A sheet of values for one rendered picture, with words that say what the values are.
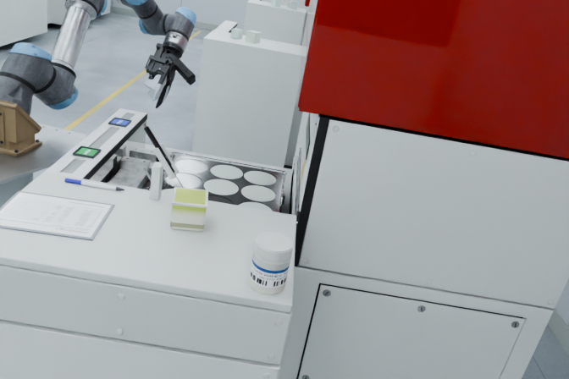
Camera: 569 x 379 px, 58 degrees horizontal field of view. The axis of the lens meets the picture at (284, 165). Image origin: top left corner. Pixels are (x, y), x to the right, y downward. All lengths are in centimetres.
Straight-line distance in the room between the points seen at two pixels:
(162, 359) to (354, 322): 56
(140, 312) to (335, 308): 57
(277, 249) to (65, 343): 46
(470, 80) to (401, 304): 60
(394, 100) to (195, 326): 63
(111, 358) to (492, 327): 95
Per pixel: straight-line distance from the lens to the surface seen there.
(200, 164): 159
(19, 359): 119
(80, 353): 112
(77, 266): 101
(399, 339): 148
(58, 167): 138
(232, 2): 934
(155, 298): 99
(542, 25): 121
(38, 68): 184
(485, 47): 117
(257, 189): 148
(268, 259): 92
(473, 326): 150
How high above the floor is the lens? 155
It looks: 23 degrees down
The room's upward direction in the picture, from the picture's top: 11 degrees clockwise
